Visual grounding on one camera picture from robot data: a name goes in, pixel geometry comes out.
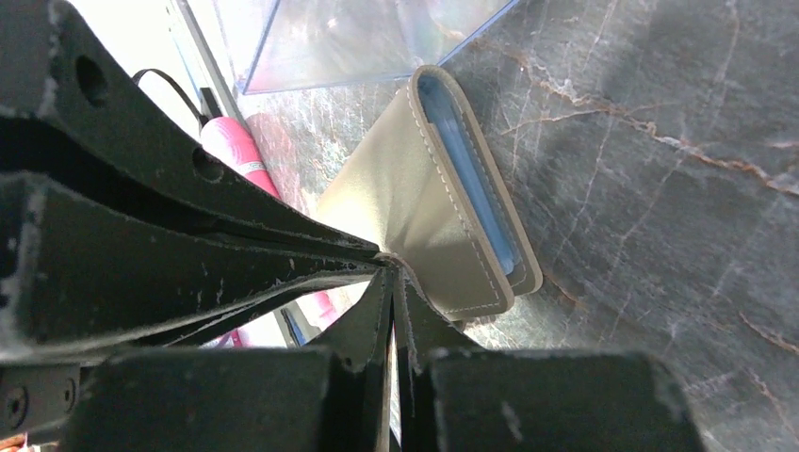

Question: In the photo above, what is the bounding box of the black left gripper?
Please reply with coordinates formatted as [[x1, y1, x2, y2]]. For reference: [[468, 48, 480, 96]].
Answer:
[[1, 171, 377, 444]]

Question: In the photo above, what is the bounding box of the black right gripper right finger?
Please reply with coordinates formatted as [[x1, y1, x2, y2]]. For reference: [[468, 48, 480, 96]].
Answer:
[[394, 269, 704, 451]]

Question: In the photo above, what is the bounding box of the beige card holder wallet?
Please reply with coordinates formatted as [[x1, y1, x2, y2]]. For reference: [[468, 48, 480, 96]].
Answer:
[[315, 65, 543, 320]]

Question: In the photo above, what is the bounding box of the pink cylindrical marker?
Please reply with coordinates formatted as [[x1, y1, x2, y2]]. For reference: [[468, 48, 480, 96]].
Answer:
[[200, 117, 340, 348]]

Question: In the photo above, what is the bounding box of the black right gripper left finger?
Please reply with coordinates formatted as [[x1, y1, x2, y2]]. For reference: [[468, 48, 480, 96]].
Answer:
[[59, 268, 394, 451]]

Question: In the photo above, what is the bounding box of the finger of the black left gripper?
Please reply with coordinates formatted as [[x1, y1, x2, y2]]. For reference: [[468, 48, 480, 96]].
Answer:
[[1, 1, 377, 256]]

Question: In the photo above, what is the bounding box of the clear acrylic card tray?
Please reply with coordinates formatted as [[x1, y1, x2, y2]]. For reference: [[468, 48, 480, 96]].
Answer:
[[213, 0, 513, 95]]

